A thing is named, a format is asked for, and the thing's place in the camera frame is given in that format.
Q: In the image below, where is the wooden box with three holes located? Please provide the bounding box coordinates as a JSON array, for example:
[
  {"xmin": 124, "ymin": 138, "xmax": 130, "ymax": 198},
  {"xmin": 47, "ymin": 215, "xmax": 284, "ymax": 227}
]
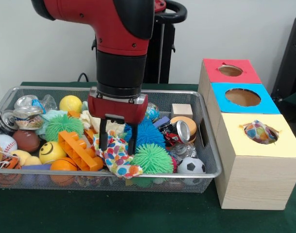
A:
[{"xmin": 197, "ymin": 58, "xmax": 296, "ymax": 211}]

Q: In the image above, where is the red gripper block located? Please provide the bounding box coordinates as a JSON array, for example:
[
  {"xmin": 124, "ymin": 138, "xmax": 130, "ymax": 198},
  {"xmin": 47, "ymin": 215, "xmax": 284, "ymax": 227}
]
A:
[{"xmin": 87, "ymin": 94, "xmax": 148, "ymax": 155}]

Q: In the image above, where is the polka dot cloth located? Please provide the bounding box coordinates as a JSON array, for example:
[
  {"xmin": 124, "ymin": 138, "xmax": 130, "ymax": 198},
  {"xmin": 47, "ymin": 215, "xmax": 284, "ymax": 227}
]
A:
[
  {"xmin": 93, "ymin": 130, "xmax": 143, "ymax": 179},
  {"xmin": 244, "ymin": 119, "xmax": 278, "ymax": 144}
]

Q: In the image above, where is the yellow smiley face ball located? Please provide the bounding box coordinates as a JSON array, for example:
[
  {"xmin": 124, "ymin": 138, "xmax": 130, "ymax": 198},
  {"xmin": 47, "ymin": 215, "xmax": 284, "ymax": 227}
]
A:
[{"xmin": 38, "ymin": 141, "xmax": 67, "ymax": 165}]

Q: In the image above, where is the white baseball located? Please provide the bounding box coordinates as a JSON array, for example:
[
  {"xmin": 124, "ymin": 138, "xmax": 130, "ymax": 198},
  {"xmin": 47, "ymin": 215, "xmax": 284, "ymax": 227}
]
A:
[{"xmin": 0, "ymin": 134, "xmax": 18, "ymax": 153}]

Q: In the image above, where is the orange toy building brick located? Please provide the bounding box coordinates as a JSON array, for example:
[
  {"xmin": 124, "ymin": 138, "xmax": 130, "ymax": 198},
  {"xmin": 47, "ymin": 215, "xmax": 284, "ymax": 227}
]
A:
[{"xmin": 58, "ymin": 130, "xmax": 104, "ymax": 172}]

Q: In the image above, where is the black and white soccer ball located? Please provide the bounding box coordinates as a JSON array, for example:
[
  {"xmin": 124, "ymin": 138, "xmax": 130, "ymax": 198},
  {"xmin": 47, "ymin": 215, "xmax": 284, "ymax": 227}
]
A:
[{"xmin": 177, "ymin": 156, "xmax": 207, "ymax": 185}]

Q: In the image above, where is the shallow metal mesh bin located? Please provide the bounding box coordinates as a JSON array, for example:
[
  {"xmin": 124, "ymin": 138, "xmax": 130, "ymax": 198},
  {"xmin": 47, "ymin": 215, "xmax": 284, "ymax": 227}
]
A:
[{"xmin": 0, "ymin": 86, "xmax": 223, "ymax": 194}]

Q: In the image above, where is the blue spiky rubber ball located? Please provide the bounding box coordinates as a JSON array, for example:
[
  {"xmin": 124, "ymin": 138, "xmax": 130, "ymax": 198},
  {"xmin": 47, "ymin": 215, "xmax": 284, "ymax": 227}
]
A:
[{"xmin": 125, "ymin": 118, "xmax": 166, "ymax": 153}]

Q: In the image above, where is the green spiky rubber ball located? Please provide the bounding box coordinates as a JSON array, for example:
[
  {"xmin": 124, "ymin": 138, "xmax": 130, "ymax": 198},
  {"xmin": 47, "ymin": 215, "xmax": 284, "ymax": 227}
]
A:
[
  {"xmin": 45, "ymin": 114, "xmax": 85, "ymax": 143},
  {"xmin": 130, "ymin": 143, "xmax": 174, "ymax": 175}
]

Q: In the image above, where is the yellow tennis ball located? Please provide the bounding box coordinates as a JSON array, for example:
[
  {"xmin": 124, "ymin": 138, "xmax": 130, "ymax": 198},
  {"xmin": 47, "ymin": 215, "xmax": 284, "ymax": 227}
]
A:
[{"xmin": 59, "ymin": 95, "xmax": 83, "ymax": 114}]

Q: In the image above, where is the black pedestal with red base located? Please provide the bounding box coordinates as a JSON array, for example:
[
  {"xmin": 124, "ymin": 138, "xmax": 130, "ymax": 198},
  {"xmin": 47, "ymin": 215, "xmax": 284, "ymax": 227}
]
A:
[{"xmin": 91, "ymin": 0, "xmax": 187, "ymax": 84}]

